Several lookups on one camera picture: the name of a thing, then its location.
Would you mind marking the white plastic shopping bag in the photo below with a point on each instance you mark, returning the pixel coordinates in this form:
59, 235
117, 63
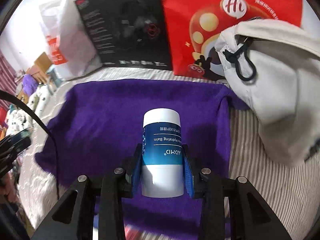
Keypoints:
70, 48

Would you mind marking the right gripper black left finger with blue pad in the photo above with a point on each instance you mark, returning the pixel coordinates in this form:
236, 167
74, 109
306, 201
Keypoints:
72, 216

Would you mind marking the white blue balm bottle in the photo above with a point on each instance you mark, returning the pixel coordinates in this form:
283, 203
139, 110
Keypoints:
162, 154

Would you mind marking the black headset box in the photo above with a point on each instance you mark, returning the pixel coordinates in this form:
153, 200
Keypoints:
127, 33

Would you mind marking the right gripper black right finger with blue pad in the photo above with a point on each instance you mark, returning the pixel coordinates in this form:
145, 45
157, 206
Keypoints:
250, 215

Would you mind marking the striped bed sheet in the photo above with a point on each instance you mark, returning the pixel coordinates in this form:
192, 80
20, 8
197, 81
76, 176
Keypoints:
292, 192

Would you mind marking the white drawstring cloth bag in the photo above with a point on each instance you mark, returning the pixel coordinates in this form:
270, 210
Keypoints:
273, 66

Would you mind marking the purple fuzzy cloth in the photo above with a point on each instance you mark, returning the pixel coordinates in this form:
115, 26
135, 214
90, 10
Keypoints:
101, 123

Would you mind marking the red mushroom gift bag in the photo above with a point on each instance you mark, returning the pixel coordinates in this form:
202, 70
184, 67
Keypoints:
194, 26

